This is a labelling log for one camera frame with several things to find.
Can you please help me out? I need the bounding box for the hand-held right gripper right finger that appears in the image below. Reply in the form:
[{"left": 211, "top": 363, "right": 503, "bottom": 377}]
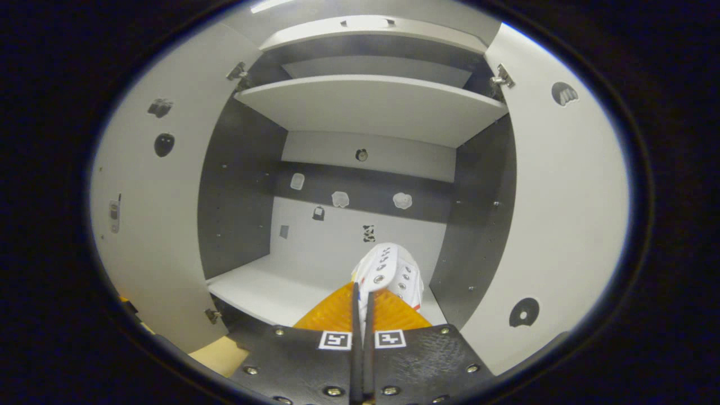
[{"left": 363, "top": 287, "right": 496, "bottom": 405}]

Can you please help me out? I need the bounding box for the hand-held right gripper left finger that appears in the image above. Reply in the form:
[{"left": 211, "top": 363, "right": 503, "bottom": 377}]
[{"left": 228, "top": 281, "right": 363, "bottom": 405}]

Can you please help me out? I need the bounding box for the white canvas shoe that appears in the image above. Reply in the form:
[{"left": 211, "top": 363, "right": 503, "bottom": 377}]
[{"left": 352, "top": 243, "right": 425, "bottom": 338}]

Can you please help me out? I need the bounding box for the white shoe cabinet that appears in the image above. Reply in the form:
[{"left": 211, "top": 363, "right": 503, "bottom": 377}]
[{"left": 197, "top": 15, "right": 518, "bottom": 338}]

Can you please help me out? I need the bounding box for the white shoe cabinet door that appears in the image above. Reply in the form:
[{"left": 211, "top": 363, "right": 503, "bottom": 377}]
[
  {"left": 90, "top": 22, "right": 265, "bottom": 355},
  {"left": 458, "top": 22, "right": 631, "bottom": 376}
]

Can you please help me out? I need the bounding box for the white cabinet shelf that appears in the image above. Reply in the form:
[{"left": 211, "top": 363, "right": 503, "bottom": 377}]
[
  {"left": 205, "top": 253, "right": 448, "bottom": 330},
  {"left": 233, "top": 75, "right": 510, "bottom": 149}
]

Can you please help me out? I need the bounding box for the grey cabinet panel handle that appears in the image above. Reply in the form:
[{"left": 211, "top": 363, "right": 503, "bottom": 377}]
[{"left": 340, "top": 17, "right": 394, "bottom": 28}]

